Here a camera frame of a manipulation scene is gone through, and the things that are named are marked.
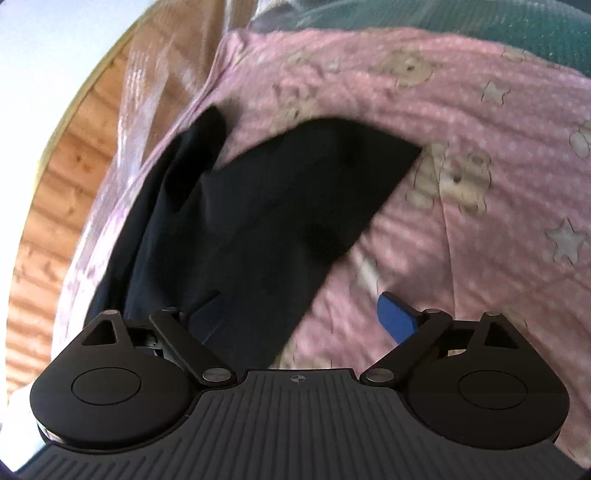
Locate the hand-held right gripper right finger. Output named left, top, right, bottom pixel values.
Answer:
left=360, top=292, right=520, bottom=387

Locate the dark green cloth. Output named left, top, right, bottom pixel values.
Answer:
left=252, top=0, right=591, bottom=77

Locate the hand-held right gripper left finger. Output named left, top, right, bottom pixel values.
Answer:
left=82, top=290, right=238, bottom=387

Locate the black garment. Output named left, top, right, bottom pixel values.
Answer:
left=88, top=105, right=424, bottom=370

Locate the pink bear-print blanket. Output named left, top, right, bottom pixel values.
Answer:
left=54, top=27, right=591, bottom=457

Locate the clear bubble wrap sheet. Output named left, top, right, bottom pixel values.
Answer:
left=54, top=0, right=278, bottom=333

